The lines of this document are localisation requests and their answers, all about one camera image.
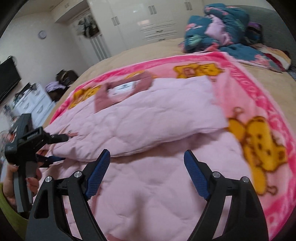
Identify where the pink quilted jacket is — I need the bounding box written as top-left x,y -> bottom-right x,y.
42,76 -> 250,240

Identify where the green sleeve forearm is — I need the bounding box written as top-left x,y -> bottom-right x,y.
1,183 -> 28,241

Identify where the dark clothes pile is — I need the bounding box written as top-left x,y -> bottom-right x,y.
45,69 -> 79,102

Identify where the person left hand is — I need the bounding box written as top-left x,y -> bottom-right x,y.
2,161 -> 43,207

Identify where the white drawer cabinet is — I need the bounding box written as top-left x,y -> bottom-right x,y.
12,83 -> 55,128

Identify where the pink cartoon bear blanket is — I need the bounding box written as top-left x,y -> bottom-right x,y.
48,52 -> 295,239

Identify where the beige bed cover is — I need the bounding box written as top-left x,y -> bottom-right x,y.
43,38 -> 295,130

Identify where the white door with bags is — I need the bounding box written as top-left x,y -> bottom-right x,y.
69,9 -> 111,66

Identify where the white wardrobe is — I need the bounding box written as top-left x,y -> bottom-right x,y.
88,0 -> 204,56

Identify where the grey quilted headboard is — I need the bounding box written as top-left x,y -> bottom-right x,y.
235,4 -> 295,65

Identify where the blue flamingo print quilt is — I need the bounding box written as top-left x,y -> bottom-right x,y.
180,3 -> 292,72

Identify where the black wall television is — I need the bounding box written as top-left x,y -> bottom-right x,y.
0,57 -> 22,103

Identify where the round wall clock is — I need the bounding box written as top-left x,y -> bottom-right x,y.
38,30 -> 47,40

